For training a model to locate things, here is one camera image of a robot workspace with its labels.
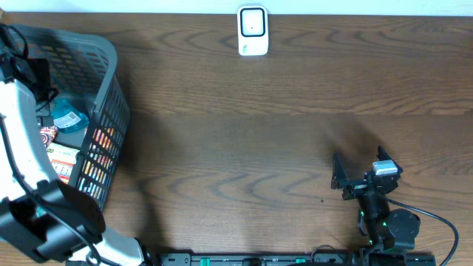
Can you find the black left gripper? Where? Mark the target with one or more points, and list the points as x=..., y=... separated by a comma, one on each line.
x=15, y=57

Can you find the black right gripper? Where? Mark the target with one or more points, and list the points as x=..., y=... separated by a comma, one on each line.
x=339, y=176

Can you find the blue mouthwash bottle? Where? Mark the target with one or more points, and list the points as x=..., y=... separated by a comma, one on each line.
x=67, y=118

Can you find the red chocolate bar wrapper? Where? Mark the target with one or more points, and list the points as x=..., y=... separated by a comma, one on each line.
x=48, y=134

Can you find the yellow snack bag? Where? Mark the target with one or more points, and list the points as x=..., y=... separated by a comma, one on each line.
x=63, y=159

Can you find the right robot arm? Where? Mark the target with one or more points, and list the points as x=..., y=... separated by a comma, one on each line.
x=387, y=229

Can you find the white barcode scanner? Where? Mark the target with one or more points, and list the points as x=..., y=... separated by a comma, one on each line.
x=252, y=29

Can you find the grey plastic shopping basket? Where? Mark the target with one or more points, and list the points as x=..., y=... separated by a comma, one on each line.
x=99, y=111

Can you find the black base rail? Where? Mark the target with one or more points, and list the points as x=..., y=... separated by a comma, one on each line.
x=323, y=257

